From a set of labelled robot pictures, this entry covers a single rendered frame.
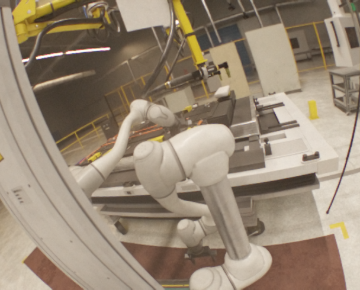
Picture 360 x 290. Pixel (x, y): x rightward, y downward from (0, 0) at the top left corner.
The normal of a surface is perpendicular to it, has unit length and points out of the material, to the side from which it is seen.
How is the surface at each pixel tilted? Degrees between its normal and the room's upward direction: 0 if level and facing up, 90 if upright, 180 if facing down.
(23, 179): 90
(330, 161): 90
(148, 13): 90
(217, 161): 87
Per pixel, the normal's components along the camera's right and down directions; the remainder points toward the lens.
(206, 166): 0.15, 0.26
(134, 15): 0.53, 0.11
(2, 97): -0.15, 0.40
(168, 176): 0.19, 0.56
